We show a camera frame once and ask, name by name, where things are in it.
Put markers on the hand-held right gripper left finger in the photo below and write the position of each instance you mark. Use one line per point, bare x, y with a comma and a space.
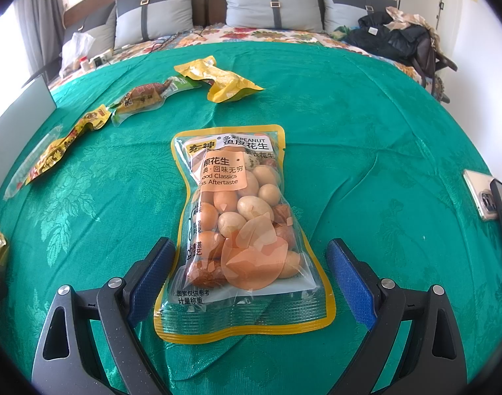
150, 284

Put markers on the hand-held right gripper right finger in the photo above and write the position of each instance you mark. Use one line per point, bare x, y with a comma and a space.
351, 284

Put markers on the clear peanut snack packet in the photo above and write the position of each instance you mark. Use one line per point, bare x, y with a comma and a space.
234, 214

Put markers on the long yellow red snack packet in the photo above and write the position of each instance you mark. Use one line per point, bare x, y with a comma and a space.
57, 152

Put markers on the brown meat packet green end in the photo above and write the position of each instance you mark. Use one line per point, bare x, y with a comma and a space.
144, 94

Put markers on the plain yellow snack packet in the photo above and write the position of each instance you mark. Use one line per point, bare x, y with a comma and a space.
226, 84

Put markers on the white cardboard box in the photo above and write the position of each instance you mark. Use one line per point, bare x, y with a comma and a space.
41, 98

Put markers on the brown shoulder bag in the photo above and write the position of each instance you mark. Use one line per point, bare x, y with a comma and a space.
430, 55

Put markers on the green blanket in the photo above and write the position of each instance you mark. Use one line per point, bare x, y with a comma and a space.
358, 131

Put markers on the beige smartphone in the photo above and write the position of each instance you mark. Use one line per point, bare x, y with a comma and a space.
477, 193

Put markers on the white bottle red cap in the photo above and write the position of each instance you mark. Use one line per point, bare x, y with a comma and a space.
85, 65

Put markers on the clear plastic bag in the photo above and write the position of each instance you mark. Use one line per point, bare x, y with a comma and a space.
78, 47

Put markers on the black jacket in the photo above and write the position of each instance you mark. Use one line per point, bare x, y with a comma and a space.
386, 37

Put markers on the grey two-tone pillow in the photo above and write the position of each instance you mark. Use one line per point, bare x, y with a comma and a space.
345, 4
267, 4
98, 24
152, 12

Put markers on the floral bed sheet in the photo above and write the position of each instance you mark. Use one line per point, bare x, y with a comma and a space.
251, 33

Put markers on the beige patterned cloth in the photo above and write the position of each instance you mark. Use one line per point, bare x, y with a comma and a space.
407, 18

